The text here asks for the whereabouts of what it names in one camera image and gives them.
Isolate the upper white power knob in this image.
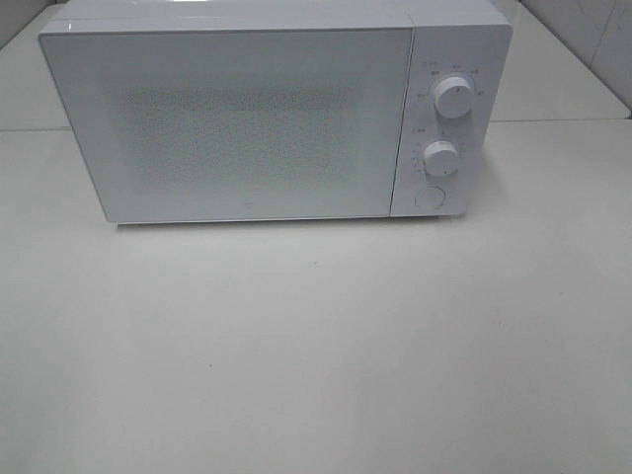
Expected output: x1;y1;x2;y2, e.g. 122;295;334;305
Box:
433;74;475;119

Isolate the white microwave door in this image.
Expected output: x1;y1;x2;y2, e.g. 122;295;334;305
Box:
40;29;413;224

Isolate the round white door button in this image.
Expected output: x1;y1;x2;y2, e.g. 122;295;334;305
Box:
415;187;445;212

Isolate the white timer knob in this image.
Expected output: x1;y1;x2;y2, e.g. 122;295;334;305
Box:
422;140;460;178

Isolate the white microwave oven body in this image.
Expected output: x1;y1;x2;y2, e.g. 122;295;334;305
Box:
38;1;513;218

